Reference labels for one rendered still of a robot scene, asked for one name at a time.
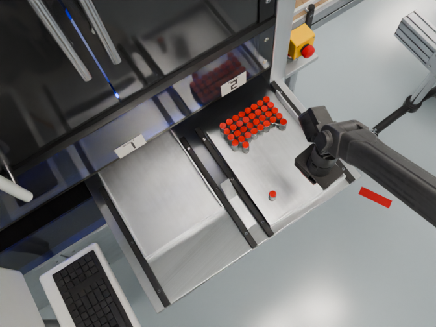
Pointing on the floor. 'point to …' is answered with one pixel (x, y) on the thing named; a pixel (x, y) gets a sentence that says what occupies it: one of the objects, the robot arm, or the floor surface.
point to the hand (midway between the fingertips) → (312, 178)
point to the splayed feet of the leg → (401, 112)
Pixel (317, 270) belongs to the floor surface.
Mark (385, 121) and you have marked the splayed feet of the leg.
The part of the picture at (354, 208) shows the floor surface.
